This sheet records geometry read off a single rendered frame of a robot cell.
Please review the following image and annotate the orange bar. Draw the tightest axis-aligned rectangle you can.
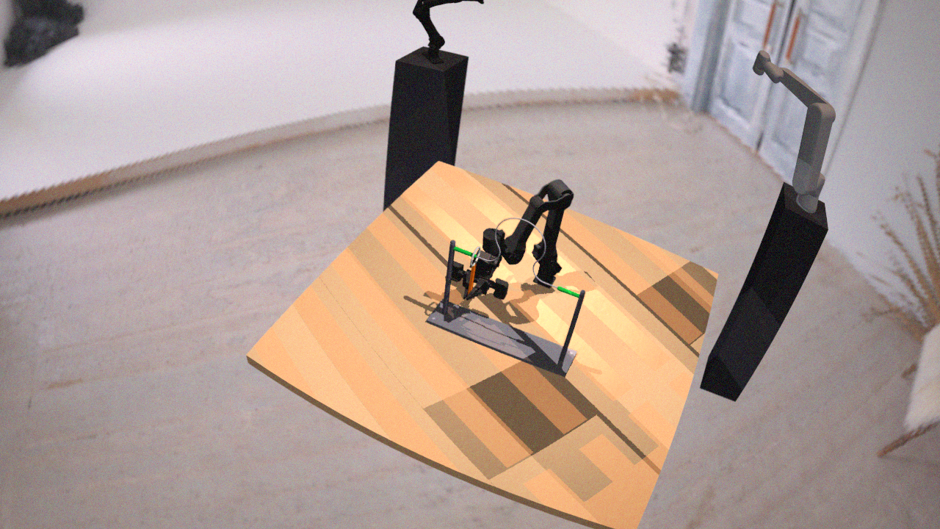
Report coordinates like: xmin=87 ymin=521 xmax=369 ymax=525
xmin=468 ymin=246 xmax=481 ymax=294

